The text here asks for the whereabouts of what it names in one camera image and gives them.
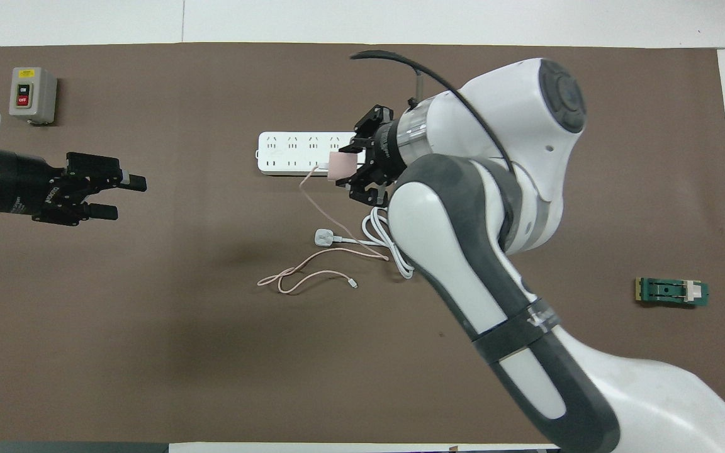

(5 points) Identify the grey on-off switch box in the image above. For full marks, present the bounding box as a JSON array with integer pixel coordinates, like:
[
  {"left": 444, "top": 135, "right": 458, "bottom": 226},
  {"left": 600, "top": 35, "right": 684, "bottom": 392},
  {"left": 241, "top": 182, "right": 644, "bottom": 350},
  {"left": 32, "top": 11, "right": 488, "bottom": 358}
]
[{"left": 9, "top": 67, "right": 59, "bottom": 126}]

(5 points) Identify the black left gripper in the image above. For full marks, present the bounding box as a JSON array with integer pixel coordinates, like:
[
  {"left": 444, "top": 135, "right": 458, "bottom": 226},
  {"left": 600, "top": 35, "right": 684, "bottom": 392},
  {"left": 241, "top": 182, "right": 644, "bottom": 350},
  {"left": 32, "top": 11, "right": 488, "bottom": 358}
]
[{"left": 0, "top": 150, "right": 147, "bottom": 227}]

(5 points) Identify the brown table mat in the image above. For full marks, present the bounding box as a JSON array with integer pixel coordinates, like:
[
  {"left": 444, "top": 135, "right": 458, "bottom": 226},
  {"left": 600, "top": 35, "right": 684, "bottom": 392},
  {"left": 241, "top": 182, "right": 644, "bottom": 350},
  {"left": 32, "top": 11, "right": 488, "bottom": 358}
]
[{"left": 0, "top": 42, "right": 725, "bottom": 444}]

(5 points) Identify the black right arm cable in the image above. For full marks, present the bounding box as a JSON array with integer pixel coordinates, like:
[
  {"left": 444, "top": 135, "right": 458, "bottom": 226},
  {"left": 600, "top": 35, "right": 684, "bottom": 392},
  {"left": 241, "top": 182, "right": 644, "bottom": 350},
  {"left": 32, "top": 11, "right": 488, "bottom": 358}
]
[{"left": 350, "top": 50, "right": 515, "bottom": 174}]

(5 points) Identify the white power cord with plug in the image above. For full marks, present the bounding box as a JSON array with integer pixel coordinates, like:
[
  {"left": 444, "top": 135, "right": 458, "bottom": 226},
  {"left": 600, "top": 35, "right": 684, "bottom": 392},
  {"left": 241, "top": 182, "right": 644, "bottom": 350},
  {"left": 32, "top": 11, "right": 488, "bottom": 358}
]
[{"left": 314, "top": 208, "right": 415, "bottom": 279}]

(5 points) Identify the white power strip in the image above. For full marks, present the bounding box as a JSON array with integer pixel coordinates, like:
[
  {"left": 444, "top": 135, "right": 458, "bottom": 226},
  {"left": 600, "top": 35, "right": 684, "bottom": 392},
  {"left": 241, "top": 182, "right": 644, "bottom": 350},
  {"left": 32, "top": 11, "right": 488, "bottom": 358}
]
[{"left": 256, "top": 131, "right": 363, "bottom": 177}]

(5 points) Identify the pink usb charger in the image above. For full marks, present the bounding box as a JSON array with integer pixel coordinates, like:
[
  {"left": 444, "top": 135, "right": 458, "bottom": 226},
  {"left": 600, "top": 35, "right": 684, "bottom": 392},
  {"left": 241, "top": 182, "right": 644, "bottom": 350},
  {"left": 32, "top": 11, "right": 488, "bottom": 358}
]
[{"left": 328, "top": 151, "right": 360, "bottom": 183}]

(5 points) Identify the green knife switch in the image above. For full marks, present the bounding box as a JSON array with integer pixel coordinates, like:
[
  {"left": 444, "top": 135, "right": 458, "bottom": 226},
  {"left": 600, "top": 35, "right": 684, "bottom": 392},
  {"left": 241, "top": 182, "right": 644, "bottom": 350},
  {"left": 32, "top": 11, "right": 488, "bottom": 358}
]
[{"left": 635, "top": 277, "right": 710, "bottom": 309}]

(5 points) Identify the pink charging cable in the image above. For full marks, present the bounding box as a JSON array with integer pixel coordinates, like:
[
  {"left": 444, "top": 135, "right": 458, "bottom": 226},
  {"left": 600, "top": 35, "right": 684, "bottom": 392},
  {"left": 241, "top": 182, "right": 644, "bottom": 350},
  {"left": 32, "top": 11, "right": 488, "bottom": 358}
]
[{"left": 257, "top": 165, "right": 390, "bottom": 295}]

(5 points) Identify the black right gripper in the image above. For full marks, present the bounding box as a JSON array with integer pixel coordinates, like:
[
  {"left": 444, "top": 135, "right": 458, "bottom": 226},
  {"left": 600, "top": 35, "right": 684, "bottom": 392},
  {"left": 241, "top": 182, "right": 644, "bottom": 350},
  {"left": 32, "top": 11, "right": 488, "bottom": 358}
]
[{"left": 337, "top": 106, "right": 415, "bottom": 208}]

